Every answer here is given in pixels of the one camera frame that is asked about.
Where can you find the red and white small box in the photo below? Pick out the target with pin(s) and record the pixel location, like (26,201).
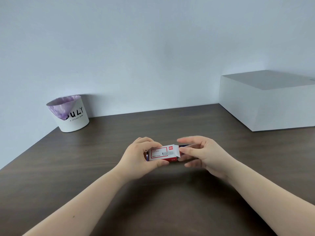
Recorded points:
(163,153)

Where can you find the person's left thumb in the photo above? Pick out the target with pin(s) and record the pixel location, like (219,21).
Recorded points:
(158,163)

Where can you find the person's right thumb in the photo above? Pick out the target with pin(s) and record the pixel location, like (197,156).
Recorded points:
(189,151)

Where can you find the purple bin liner bag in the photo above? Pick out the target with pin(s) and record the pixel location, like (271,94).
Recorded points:
(61,109)

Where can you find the white round waste bin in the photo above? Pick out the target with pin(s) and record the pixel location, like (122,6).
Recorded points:
(73,120)

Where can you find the person's right forearm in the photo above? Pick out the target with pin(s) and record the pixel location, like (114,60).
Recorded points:
(270,194)

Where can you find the person's left forearm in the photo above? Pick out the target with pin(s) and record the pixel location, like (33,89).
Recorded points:
(81,206)

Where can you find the person's right hand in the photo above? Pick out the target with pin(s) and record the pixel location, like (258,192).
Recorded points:
(214,157)

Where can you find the large white rectangular box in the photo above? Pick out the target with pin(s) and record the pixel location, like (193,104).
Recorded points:
(265,105)

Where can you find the person's left hand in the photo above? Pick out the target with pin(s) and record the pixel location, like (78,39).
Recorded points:
(133,162)

